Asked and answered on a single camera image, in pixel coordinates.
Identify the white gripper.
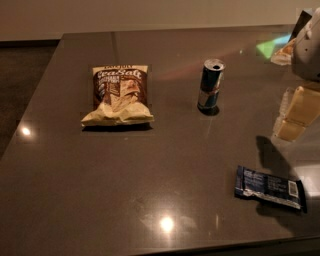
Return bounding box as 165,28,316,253
271,8,320,141

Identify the redbull can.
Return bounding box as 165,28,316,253
197,59,226,115

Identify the dark blue snack bar wrapper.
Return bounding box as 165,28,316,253
234,166,307,212

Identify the sea salt chips bag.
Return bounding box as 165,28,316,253
81,65,154,127

